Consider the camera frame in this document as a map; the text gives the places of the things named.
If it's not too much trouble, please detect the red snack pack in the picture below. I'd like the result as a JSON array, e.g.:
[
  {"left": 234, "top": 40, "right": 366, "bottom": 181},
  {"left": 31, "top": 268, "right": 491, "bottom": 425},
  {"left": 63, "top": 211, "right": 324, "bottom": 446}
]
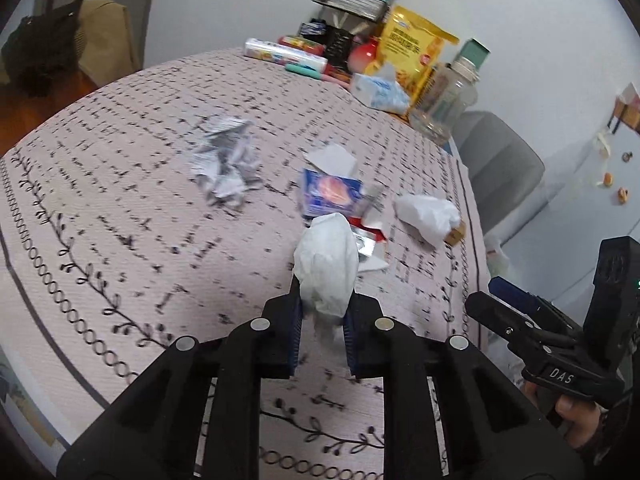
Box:
[{"left": 277, "top": 35, "right": 326, "bottom": 56}]

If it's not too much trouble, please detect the small brown scrap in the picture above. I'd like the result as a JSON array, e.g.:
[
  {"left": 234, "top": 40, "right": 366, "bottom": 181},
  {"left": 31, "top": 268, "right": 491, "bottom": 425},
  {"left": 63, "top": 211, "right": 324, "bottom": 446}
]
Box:
[{"left": 445, "top": 220, "right": 468, "bottom": 247}]

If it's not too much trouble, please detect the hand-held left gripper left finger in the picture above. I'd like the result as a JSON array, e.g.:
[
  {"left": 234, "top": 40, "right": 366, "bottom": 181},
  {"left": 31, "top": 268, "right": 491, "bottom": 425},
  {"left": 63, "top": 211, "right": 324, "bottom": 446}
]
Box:
[{"left": 56, "top": 277, "right": 306, "bottom": 480}]

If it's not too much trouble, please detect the yellow snack bag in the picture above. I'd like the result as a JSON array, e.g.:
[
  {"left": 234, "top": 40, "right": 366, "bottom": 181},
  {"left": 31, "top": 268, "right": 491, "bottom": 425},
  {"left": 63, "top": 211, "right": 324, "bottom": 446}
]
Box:
[{"left": 367, "top": 5, "right": 460, "bottom": 106}]

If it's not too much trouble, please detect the red round ornament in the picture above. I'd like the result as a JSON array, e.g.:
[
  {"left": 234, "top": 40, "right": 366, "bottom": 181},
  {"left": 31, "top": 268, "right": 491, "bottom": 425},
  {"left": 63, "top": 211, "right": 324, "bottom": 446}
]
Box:
[{"left": 347, "top": 37, "right": 383, "bottom": 75}]

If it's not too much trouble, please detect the brown chair cover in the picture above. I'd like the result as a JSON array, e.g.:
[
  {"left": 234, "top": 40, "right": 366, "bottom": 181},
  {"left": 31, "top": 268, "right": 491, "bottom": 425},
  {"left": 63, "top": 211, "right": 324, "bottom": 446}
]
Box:
[{"left": 77, "top": 0, "right": 143, "bottom": 77}]

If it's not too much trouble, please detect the cling film box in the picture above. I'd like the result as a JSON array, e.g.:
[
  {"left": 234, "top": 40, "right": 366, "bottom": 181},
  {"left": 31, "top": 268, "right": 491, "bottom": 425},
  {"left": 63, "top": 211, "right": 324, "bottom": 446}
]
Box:
[{"left": 244, "top": 37, "right": 328, "bottom": 73}]

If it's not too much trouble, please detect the patterned pink tablecloth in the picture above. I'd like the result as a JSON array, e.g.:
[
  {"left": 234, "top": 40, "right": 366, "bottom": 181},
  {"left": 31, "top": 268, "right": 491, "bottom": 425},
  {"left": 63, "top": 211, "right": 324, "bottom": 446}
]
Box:
[{"left": 0, "top": 47, "right": 493, "bottom": 480}]

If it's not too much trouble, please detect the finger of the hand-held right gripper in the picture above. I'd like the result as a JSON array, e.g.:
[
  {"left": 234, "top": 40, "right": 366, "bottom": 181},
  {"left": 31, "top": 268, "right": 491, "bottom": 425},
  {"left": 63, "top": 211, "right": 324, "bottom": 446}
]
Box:
[
  {"left": 488, "top": 276, "right": 573, "bottom": 333},
  {"left": 464, "top": 292, "right": 543, "bottom": 353}
]

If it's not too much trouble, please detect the person's right forearm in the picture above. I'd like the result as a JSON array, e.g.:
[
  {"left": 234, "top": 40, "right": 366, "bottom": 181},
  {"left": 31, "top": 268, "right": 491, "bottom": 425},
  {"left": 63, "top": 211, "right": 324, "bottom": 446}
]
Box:
[{"left": 575, "top": 390, "right": 640, "bottom": 471}]

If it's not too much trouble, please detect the black wire basket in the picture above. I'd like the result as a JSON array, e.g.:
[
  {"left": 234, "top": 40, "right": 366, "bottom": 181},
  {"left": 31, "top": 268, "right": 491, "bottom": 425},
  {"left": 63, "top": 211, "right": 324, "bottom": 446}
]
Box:
[{"left": 310, "top": 0, "right": 391, "bottom": 23}]

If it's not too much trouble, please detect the grey chair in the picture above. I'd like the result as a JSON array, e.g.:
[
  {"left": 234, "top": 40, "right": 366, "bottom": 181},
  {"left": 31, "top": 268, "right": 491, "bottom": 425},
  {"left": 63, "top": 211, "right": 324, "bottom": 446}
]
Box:
[{"left": 452, "top": 110, "right": 546, "bottom": 248}]

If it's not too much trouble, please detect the teal pen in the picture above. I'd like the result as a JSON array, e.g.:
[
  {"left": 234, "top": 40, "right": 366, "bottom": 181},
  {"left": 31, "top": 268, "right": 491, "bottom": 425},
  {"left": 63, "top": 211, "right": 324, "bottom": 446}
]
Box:
[{"left": 284, "top": 63, "right": 326, "bottom": 81}]

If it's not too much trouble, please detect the soft tissue pack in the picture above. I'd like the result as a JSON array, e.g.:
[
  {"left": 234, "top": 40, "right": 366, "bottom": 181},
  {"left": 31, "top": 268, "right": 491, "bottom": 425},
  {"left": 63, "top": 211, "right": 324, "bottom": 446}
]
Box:
[{"left": 350, "top": 72, "right": 412, "bottom": 113}]

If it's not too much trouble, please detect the white paper piece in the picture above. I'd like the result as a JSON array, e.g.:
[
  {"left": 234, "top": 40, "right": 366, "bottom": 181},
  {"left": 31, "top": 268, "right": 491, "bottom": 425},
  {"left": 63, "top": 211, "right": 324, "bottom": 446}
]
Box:
[{"left": 305, "top": 143, "right": 358, "bottom": 177}]

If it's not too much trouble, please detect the person's right hand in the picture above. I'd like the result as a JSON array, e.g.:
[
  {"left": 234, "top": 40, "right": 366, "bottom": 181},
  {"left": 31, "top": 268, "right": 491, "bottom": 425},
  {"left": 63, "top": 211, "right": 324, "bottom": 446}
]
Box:
[{"left": 550, "top": 396, "right": 608, "bottom": 450}]

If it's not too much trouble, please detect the red white wrapper scrap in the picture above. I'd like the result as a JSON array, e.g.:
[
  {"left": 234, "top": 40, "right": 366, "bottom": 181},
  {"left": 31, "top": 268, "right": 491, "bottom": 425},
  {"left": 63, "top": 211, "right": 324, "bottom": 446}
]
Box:
[{"left": 350, "top": 211, "right": 390, "bottom": 243}]

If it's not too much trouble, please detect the black mesh pen holder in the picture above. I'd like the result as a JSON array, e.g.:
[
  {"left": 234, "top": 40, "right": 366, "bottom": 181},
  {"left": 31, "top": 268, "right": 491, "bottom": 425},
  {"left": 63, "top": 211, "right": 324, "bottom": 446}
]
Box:
[{"left": 324, "top": 25, "right": 358, "bottom": 66}]

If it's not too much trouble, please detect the black bag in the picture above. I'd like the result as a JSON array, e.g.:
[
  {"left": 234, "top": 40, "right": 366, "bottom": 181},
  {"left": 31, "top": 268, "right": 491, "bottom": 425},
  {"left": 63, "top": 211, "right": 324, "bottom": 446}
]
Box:
[{"left": 0, "top": 0, "right": 86, "bottom": 97}]

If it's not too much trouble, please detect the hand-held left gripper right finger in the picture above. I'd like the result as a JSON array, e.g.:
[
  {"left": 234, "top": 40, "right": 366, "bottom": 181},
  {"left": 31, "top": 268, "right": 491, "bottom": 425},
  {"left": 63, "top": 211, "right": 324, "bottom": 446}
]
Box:
[{"left": 342, "top": 290, "right": 586, "bottom": 480}]

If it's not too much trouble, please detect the blue snack wrapper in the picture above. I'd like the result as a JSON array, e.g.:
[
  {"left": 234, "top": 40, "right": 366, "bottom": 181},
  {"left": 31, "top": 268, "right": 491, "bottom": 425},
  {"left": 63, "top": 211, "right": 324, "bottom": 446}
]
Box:
[{"left": 299, "top": 167, "right": 365, "bottom": 220}]

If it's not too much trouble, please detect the silver foil wrapper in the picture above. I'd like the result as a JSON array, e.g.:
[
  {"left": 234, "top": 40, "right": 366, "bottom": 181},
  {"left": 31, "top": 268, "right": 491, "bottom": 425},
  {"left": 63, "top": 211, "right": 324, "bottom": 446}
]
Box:
[{"left": 351, "top": 230, "right": 380, "bottom": 260}]

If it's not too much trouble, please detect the tall green box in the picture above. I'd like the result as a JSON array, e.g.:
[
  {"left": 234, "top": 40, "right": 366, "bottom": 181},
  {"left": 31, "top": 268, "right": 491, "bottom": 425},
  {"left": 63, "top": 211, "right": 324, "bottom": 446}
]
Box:
[{"left": 457, "top": 38, "right": 492, "bottom": 68}]

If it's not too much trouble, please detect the white tissue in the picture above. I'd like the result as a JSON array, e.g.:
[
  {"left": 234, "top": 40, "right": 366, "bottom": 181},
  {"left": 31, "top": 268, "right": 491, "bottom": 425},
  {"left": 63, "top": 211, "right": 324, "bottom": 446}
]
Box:
[
  {"left": 393, "top": 194, "right": 462, "bottom": 242},
  {"left": 292, "top": 212, "right": 361, "bottom": 347}
]

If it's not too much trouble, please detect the clear plastic jar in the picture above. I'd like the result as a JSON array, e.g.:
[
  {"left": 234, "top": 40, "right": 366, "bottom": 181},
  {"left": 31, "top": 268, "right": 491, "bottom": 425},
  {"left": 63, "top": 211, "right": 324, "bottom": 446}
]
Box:
[{"left": 410, "top": 55, "right": 482, "bottom": 141}]

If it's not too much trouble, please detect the printed paper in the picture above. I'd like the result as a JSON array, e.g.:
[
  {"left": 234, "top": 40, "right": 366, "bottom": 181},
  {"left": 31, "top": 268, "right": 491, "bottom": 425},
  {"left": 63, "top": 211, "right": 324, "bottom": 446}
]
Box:
[{"left": 189, "top": 116, "right": 263, "bottom": 206}]

